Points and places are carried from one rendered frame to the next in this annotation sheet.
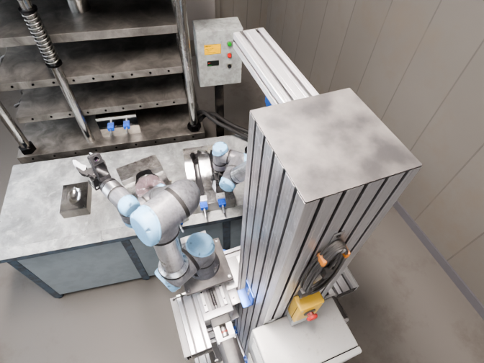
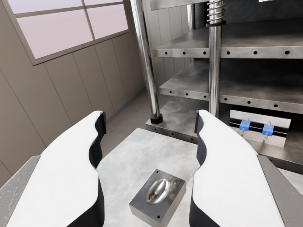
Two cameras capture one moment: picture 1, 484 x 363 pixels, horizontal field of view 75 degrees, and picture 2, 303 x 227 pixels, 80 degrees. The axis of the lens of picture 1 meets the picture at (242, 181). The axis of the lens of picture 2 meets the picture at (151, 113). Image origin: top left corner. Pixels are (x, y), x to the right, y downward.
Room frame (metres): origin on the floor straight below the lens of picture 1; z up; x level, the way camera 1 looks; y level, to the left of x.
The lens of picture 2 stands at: (0.80, 0.58, 1.51)
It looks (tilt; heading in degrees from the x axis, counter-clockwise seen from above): 30 degrees down; 56
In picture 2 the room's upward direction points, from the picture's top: 10 degrees counter-clockwise
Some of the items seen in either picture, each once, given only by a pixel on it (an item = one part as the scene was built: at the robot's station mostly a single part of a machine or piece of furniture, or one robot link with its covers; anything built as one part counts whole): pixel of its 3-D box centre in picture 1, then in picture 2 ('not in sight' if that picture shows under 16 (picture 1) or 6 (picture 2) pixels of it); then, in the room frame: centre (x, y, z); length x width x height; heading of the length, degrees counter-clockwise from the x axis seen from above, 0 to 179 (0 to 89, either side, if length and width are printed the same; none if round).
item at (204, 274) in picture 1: (202, 260); not in sight; (0.59, 0.16, 1.09); 0.15 x 0.15 x 0.10
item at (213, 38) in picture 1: (220, 114); not in sight; (2.02, 0.21, 0.73); 0.30 x 0.22 x 1.47; 106
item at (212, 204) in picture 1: (207, 173); not in sight; (1.28, 0.23, 0.87); 0.50 x 0.26 x 0.14; 16
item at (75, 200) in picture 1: (76, 199); (158, 197); (1.04, 1.00, 0.83); 0.20 x 0.15 x 0.07; 16
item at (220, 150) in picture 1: (220, 153); not in sight; (1.05, 0.11, 1.31); 0.09 x 0.08 x 0.11; 73
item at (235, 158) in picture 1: (238, 162); not in sight; (1.01, 0.02, 1.31); 0.11 x 0.11 x 0.08; 73
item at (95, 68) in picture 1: (96, 47); (267, 35); (2.01, 1.06, 1.26); 1.10 x 0.74 x 0.05; 106
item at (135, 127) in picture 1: (119, 104); (263, 106); (1.90, 0.97, 0.87); 0.50 x 0.27 x 0.17; 16
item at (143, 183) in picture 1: (151, 189); not in sight; (1.10, 0.54, 0.90); 0.26 x 0.18 x 0.08; 33
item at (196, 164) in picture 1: (205, 170); not in sight; (1.27, 0.23, 0.92); 0.35 x 0.16 x 0.09; 16
